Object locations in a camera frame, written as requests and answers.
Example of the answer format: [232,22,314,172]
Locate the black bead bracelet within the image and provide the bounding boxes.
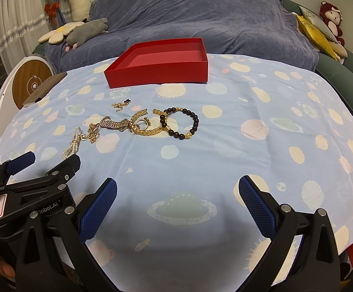
[158,106,200,141]

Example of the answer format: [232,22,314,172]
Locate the blue drape with red bow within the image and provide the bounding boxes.
[40,0,67,27]

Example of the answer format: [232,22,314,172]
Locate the gold link watch band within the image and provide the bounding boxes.
[99,117,132,132]

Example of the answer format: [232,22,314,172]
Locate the blue-grey sofa throw blanket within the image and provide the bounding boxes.
[44,0,319,73]

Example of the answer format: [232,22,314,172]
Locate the gold braided bangle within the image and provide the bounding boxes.
[129,109,164,137]

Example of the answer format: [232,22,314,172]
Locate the white sheer curtain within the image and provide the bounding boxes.
[0,0,56,74]

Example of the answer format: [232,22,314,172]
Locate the thin clover pendant necklace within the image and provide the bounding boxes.
[111,98,132,113]

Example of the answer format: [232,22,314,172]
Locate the round wood-faced white device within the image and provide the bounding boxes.
[0,55,54,138]

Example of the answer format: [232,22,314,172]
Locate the white pearl bracelet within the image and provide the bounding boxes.
[61,126,83,160]

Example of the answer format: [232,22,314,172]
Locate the gold satin pillow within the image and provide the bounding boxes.
[292,12,340,61]

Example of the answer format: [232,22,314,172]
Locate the red monkey plush toy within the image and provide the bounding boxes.
[319,1,345,46]

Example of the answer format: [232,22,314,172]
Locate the red shallow cardboard box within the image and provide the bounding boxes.
[104,38,208,88]

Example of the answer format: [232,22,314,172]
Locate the green sofa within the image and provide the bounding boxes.
[276,0,353,116]

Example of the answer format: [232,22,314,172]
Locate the gold chain necklace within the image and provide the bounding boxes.
[86,115,112,145]

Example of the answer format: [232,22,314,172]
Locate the grey plush animal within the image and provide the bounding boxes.
[65,18,108,52]

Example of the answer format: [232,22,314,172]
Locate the blue planet print tablecloth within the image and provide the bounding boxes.
[0,55,353,291]

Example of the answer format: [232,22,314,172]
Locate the silver grey pillow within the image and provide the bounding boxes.
[299,6,337,42]

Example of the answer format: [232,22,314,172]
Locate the daisy flower cushion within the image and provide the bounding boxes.
[38,22,84,45]

